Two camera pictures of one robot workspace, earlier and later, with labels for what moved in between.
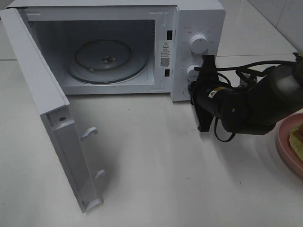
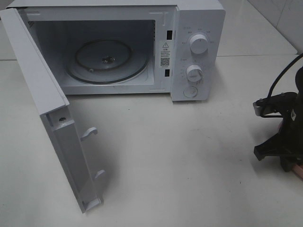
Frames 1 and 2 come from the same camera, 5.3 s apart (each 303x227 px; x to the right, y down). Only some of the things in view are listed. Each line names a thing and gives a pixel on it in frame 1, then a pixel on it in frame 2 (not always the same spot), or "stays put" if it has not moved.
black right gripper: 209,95 → 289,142
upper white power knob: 199,44 stays put
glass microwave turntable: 108,61 stays put
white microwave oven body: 128,47 stays put
